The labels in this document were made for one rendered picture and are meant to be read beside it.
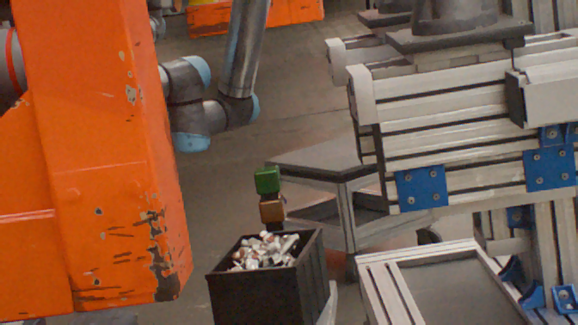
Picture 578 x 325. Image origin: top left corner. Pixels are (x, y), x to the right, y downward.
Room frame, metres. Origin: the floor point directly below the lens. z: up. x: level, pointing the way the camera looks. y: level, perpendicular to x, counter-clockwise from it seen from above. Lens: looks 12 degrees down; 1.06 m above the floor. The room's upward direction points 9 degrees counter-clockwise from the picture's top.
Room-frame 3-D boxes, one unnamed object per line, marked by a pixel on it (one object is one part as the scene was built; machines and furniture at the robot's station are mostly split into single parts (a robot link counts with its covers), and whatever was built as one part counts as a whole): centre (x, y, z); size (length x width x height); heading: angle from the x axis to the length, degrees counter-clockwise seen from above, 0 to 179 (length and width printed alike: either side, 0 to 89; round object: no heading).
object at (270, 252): (1.74, 0.07, 0.51); 0.20 x 0.14 x 0.13; 166
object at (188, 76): (2.40, 0.21, 0.77); 0.11 x 0.08 x 0.09; 129
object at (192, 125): (2.41, 0.20, 0.67); 0.11 x 0.08 x 0.11; 136
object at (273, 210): (1.89, 0.06, 0.59); 0.04 x 0.04 x 0.04; 84
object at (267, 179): (1.89, 0.06, 0.64); 0.04 x 0.04 x 0.04; 84
